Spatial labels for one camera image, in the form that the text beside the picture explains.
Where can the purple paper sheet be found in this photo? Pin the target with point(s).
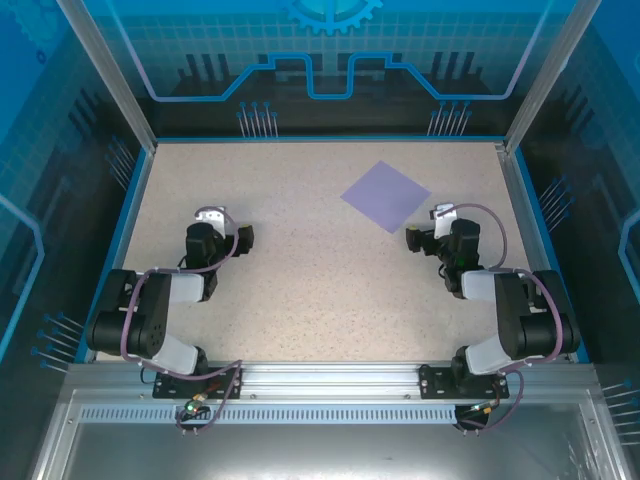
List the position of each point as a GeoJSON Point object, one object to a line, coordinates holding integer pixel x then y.
{"type": "Point", "coordinates": [385, 196]}

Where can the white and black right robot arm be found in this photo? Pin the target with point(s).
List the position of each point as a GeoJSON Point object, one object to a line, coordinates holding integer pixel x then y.
{"type": "Point", "coordinates": [520, 320]}

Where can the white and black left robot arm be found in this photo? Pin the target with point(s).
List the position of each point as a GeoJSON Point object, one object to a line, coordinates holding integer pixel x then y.
{"type": "Point", "coordinates": [150, 320]}

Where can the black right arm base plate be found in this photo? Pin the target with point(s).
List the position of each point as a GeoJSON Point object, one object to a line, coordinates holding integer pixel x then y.
{"type": "Point", "coordinates": [435, 382]}

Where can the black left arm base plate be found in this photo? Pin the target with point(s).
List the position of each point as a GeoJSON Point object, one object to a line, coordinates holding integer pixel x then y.
{"type": "Point", "coordinates": [170, 387]}

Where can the aluminium mounting rail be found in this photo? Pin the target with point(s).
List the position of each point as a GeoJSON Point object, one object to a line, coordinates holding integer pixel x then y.
{"type": "Point", "coordinates": [330, 380]}

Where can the aluminium frame post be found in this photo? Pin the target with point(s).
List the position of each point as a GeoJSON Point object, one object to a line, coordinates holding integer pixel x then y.
{"type": "Point", "coordinates": [550, 75]}
{"type": "Point", "coordinates": [115, 80]}

